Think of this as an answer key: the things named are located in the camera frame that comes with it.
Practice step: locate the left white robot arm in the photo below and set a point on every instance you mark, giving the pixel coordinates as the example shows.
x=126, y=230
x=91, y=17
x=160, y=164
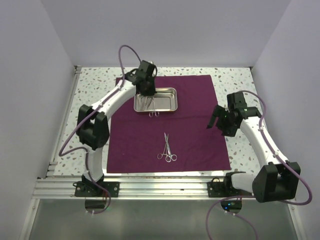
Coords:
x=93, y=128

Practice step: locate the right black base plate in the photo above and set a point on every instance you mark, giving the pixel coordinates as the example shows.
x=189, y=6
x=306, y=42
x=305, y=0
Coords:
x=222, y=188

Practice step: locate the purple cloth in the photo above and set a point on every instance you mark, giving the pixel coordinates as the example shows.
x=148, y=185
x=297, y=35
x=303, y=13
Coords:
x=136, y=139

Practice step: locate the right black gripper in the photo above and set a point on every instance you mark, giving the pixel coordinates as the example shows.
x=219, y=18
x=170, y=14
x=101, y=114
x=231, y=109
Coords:
x=219, y=111

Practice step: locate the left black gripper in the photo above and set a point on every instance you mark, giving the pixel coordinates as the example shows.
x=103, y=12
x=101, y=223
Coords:
x=153, y=91

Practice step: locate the steel instrument tray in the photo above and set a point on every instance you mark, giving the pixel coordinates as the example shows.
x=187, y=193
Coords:
x=166, y=100

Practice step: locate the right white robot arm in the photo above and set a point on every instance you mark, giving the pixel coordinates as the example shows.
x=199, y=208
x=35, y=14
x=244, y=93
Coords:
x=277, y=179

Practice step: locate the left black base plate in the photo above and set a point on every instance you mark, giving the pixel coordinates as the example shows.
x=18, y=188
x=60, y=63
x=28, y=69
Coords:
x=90, y=190

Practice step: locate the aluminium frame rail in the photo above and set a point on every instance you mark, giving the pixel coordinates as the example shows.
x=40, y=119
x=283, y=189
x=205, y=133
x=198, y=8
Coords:
x=161, y=205

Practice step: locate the steel surgical scissors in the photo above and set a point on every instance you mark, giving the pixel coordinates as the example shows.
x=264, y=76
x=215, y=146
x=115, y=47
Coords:
x=170, y=157

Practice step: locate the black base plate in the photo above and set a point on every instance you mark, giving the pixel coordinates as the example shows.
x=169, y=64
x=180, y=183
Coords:
x=90, y=190
x=222, y=188

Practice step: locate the steel hemostat forceps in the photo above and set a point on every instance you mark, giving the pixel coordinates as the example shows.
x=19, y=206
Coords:
x=153, y=112
x=165, y=153

